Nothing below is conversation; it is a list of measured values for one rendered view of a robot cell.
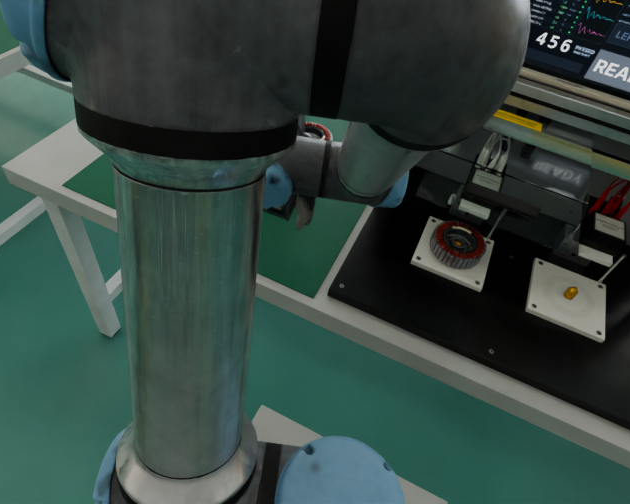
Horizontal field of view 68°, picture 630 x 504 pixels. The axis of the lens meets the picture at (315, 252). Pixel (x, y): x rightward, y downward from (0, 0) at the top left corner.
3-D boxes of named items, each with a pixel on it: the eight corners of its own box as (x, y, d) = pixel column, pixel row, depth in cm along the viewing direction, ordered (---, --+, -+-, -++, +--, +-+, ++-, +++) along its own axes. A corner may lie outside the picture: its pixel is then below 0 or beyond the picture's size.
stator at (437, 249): (478, 277, 95) (485, 266, 92) (425, 260, 96) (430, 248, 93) (482, 240, 102) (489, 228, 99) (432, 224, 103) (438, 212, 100)
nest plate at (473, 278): (479, 292, 94) (482, 289, 93) (410, 263, 97) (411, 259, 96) (492, 244, 103) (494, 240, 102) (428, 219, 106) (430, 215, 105)
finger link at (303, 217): (297, 242, 91) (280, 212, 84) (309, 219, 93) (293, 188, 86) (311, 244, 89) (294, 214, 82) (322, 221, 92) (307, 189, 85)
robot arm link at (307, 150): (320, 185, 55) (329, 117, 61) (226, 170, 55) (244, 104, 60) (314, 220, 62) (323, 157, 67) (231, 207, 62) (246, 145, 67)
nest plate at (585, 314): (601, 343, 89) (605, 340, 89) (524, 311, 92) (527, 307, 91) (602, 288, 99) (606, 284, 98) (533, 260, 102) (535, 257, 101)
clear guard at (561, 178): (565, 254, 70) (587, 227, 66) (415, 196, 74) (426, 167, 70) (576, 144, 91) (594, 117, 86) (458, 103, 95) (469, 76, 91)
